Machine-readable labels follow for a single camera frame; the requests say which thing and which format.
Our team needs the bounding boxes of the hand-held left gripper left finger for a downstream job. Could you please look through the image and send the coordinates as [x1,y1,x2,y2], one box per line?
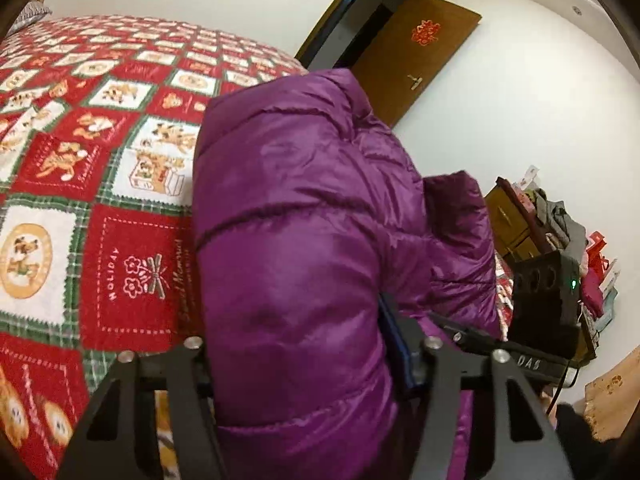
[56,336,229,480]

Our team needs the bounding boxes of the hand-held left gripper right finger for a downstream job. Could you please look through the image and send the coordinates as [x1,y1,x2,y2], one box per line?
[377,291,577,480]

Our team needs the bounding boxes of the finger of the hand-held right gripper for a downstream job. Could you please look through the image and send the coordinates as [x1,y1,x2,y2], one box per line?
[425,311,507,356]

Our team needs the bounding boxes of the purple down jacket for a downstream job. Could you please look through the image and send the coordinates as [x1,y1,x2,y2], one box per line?
[191,67,503,480]

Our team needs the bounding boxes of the person's right forearm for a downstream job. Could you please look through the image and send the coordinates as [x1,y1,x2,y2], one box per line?
[552,402,609,480]

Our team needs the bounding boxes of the pile of clothes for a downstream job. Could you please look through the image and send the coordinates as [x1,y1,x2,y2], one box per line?
[520,187,589,255]

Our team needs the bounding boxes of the red paper bags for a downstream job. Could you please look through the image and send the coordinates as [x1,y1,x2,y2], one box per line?
[579,232,622,319]

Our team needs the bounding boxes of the wooden cabinet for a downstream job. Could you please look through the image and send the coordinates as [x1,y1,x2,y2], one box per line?
[484,176,542,264]

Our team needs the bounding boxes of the red printed blanket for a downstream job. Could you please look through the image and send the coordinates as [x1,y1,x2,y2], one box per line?
[0,14,516,480]

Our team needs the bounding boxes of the beige patterned cloth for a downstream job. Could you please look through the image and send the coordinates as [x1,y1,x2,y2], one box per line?
[584,360,629,444]

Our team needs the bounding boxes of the brown wooden door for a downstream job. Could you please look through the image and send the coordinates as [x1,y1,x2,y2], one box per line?
[350,0,483,130]

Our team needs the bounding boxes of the red door decoration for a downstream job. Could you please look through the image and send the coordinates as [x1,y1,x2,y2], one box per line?
[411,17,449,46]

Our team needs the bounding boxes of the grey patterned pillow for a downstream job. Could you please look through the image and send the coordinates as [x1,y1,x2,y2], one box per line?
[10,0,54,31]

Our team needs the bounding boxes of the black cable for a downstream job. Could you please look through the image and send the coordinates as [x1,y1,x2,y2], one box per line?
[547,364,582,417]

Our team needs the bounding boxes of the dark wooden door frame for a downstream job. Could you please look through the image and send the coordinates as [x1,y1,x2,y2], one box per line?
[294,0,431,73]

